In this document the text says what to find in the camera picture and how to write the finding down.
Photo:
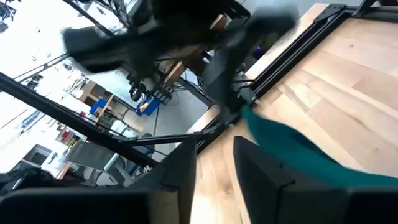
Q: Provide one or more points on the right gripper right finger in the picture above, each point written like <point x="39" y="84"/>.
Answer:
<point x="264" y="193"/>

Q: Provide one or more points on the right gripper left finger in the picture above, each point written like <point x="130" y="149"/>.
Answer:
<point x="174" y="186"/>

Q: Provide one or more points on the teal microfiber towel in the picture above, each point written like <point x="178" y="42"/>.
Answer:
<point x="295" y="149"/>

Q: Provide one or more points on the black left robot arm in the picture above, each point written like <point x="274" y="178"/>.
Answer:
<point x="186" y="34"/>

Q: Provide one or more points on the wooden shelf unit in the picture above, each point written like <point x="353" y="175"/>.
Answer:
<point x="93" y="93"/>

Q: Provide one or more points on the blue box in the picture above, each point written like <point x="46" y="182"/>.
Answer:
<point x="98" y="106"/>

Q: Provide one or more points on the blue plastic bin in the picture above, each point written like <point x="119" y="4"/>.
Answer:
<point x="148" y="106"/>

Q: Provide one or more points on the black diagonal frame strut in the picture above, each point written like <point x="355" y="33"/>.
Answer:
<point x="62" y="116"/>

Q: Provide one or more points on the black aluminium table frame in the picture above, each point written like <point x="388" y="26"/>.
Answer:
<point x="289" y="59"/>

